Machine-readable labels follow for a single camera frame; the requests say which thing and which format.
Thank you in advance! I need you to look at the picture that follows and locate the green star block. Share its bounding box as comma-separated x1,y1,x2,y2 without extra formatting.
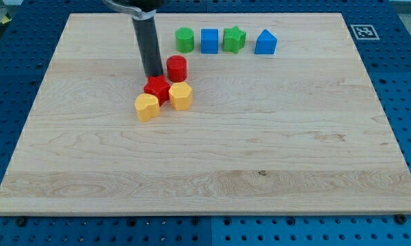
222,26,246,54

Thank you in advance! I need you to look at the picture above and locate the red star block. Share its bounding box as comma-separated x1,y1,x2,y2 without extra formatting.
144,75,171,106

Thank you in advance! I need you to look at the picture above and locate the light wooden board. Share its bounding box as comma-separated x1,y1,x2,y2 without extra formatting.
0,13,411,217

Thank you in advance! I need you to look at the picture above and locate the metal clamp on rod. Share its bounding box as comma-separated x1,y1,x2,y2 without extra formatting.
102,0,157,21

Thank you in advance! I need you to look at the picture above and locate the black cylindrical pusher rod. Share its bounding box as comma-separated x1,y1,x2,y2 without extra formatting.
133,0,166,77

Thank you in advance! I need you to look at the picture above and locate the blue house-shaped block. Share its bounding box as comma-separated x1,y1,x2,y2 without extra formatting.
254,29,278,55

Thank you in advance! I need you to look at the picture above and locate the yellow heart block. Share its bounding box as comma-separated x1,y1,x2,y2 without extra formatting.
134,94,161,122

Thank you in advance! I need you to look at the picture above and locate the yellow hexagon block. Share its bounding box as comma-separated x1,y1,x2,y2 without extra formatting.
169,82,193,111

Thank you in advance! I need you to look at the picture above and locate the blue cube block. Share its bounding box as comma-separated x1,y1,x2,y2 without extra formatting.
200,29,219,54

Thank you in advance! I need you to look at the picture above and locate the red cylinder block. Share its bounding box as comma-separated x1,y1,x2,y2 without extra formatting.
166,55,187,82

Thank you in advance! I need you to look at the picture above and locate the green cylinder block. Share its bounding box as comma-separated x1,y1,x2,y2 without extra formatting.
175,27,194,53

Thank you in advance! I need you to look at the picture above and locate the white fiducial marker tag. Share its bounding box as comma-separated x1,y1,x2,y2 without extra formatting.
350,24,380,40

